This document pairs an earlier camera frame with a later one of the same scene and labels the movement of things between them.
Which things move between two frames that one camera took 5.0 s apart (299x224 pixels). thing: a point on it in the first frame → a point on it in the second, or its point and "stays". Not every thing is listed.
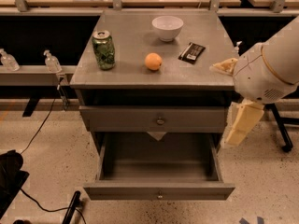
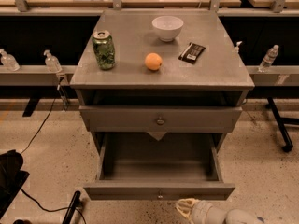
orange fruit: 153,62 stays
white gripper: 257,77 → 199,212
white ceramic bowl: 167,26 stays
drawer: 179,166 stays
